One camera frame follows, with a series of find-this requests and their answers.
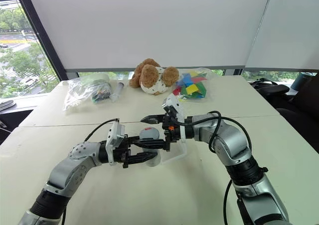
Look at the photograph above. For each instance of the clear plastic syringe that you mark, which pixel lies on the clear plastic syringe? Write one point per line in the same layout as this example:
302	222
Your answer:
116	91

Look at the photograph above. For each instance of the black backpack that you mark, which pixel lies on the black backpack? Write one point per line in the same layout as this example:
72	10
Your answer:
269	89

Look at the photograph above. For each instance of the brown teddy bear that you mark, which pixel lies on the brown teddy bear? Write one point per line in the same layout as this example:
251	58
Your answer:
149	75

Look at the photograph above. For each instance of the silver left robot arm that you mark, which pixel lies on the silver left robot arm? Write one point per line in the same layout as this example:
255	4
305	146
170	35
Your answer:
74	165

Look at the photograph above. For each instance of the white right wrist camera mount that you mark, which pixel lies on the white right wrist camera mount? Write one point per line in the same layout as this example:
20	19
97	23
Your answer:
172	103

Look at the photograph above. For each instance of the clear plastic jar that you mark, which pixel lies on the clear plastic jar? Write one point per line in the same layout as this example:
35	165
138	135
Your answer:
154	161

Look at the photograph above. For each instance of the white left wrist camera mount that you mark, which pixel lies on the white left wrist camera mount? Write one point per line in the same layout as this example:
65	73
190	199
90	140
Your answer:
115	135

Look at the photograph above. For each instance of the black window frame post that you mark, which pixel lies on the black window frame post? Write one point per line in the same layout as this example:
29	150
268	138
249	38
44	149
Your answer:
40	33

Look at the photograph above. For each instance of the narrow white roller blind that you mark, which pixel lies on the narrow white roller blind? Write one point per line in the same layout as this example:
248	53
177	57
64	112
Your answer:
289	30

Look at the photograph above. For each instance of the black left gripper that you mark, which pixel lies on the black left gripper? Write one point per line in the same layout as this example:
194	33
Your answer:
122	155

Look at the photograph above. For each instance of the teal bottle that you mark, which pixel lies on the teal bottle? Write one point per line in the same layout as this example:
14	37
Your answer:
300	82

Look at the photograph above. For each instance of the black chair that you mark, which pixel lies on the black chair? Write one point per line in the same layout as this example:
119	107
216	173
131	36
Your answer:
301	115

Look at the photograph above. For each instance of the wide white roller blind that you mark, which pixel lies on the wide white roller blind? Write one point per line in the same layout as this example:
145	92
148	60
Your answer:
149	25

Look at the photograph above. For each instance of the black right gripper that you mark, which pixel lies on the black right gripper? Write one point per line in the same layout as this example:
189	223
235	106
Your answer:
172	134

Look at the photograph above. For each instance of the bag of colourful blocks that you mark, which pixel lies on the bag of colourful blocks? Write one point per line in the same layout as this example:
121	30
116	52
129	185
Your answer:
193	86

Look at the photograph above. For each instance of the grey flat device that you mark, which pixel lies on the grey flat device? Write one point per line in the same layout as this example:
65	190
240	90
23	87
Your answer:
7	104

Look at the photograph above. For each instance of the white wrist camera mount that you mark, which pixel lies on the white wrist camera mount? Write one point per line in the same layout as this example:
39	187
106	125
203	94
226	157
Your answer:
172	103
115	135

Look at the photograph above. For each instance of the clear plastic box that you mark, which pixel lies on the clear plastic box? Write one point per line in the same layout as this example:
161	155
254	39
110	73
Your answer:
175	155

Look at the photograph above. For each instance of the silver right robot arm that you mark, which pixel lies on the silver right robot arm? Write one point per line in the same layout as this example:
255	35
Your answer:
231	140

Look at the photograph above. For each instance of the plastic bag of small items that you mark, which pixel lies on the plastic bag of small items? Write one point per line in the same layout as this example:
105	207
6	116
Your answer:
84	91

